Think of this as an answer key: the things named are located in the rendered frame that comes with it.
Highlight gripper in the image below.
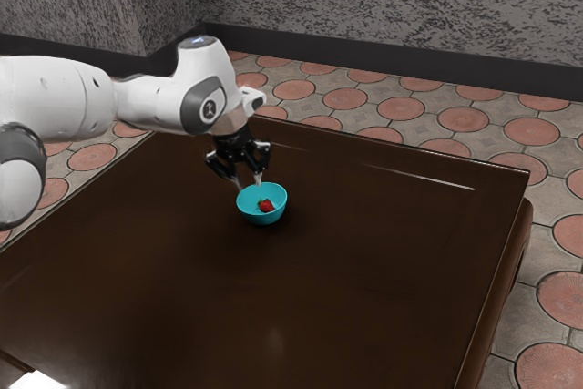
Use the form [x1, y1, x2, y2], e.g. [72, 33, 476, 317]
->
[204, 126, 271, 191]

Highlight teal bowl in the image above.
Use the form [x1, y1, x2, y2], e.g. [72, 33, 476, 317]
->
[235, 181, 289, 226]

